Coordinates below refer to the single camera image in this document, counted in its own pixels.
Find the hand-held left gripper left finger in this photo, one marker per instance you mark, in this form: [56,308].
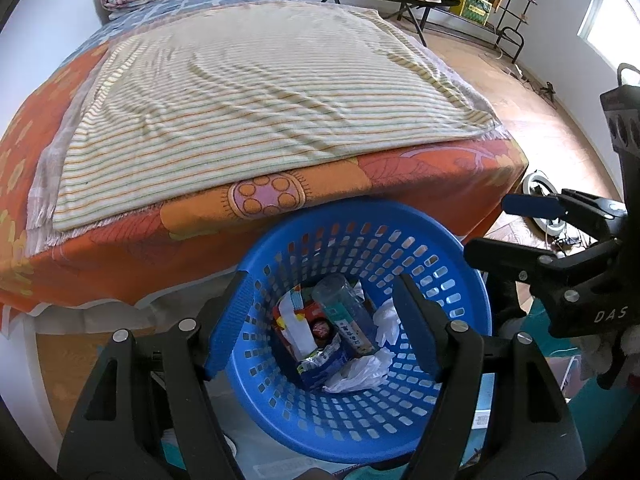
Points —
[230,320]

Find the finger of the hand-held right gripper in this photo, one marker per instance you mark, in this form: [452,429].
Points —
[505,255]
[530,205]

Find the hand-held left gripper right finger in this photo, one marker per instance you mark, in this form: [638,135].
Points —
[415,320]

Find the white tissue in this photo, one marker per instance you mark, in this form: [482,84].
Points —
[387,322]

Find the clear plastic bottle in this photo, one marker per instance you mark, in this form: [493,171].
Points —
[345,317]

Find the white printed plastic bag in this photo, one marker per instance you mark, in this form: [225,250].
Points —
[357,372]

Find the blue green soup packet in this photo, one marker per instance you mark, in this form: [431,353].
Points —
[320,365]

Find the blue plastic basket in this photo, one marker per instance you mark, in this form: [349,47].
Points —
[310,420]

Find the person's right hand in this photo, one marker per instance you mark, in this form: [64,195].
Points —
[600,355]

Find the white round device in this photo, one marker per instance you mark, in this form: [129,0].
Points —
[535,180]

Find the orange floral bedsheet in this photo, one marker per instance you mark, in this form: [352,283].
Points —
[200,255]

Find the small black tripod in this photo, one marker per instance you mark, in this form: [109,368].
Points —
[547,89]

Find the black metal drying rack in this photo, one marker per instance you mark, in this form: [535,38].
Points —
[515,20]

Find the window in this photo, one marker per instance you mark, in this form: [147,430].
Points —
[602,25]

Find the yellow box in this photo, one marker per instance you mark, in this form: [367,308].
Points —
[472,5]

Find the striped towel blanket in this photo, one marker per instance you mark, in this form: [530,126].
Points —
[250,100]

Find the black folding chair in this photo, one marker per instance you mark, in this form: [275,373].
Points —
[390,5]

